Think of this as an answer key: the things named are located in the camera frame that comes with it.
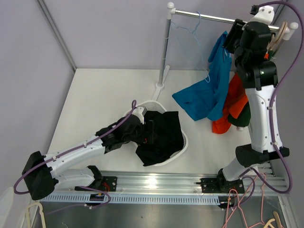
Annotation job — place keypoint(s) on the dark green t shirt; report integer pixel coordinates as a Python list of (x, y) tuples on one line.
[(243, 119)]

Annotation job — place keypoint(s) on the black t shirt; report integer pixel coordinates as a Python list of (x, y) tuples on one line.
[(169, 139)]

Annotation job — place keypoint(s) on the beige hanger at rack end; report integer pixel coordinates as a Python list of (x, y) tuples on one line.
[(276, 41)]

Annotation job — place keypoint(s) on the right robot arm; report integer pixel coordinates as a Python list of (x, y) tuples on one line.
[(260, 81)]

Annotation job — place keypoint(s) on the pink wire hanger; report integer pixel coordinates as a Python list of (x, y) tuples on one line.
[(240, 201)]

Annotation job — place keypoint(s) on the blue t shirt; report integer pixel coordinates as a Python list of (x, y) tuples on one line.
[(206, 98)]

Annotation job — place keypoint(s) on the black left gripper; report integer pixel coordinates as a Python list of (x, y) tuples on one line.
[(148, 137)]

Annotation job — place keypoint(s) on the light blue wire hanger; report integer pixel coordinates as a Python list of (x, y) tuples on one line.
[(191, 47)]

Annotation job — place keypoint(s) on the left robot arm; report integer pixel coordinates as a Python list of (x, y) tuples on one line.
[(45, 173)]

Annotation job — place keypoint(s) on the orange t shirt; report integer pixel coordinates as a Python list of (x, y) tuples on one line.
[(235, 102)]

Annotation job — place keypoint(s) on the cream hanger bottom left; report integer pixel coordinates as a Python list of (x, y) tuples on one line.
[(30, 212)]

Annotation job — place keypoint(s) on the white metal clothes rack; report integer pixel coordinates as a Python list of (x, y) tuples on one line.
[(286, 32)]

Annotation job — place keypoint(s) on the wooden hanger bottom right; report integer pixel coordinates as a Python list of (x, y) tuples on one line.
[(274, 222)]

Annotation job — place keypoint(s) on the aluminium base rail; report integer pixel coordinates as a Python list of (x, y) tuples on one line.
[(155, 188)]

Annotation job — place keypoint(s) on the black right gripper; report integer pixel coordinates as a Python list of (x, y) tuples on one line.
[(235, 32)]

